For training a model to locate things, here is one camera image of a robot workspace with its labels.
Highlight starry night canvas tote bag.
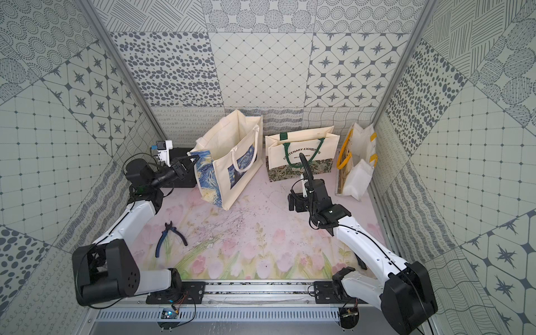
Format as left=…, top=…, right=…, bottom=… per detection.
left=188, top=110, right=263, bottom=210

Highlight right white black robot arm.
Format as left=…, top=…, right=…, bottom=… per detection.
left=288, top=177, right=438, bottom=334

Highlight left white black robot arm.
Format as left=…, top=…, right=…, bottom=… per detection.
left=72, top=155, right=199, bottom=309

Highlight black plastic tool case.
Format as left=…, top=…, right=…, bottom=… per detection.
left=166, top=148, right=200, bottom=188

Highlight right small circuit board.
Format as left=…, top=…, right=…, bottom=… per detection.
left=339, top=307, right=360, bottom=329

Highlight small circuit board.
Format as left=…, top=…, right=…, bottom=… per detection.
left=339, top=307, right=360, bottom=329
left=160, top=308, right=179, bottom=322

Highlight left small circuit board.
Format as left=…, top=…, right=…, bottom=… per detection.
left=160, top=308, right=179, bottom=322

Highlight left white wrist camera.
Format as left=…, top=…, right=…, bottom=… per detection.
left=152, top=140, right=173, bottom=167

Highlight green handled floral tote bag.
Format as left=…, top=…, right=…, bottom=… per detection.
left=265, top=126, right=340, bottom=181

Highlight yellow handled illustrated tote bag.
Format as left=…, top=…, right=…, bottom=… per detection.
left=336, top=123, right=378, bottom=201

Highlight blue handled pliers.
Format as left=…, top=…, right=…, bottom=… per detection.
left=154, top=221, right=189, bottom=259

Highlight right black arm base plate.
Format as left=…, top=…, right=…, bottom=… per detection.
left=309, top=281, right=366, bottom=304

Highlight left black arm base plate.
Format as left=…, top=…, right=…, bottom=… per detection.
left=145, top=281, right=207, bottom=306

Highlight aluminium rail frame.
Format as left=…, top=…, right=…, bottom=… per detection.
left=83, top=278, right=432, bottom=308

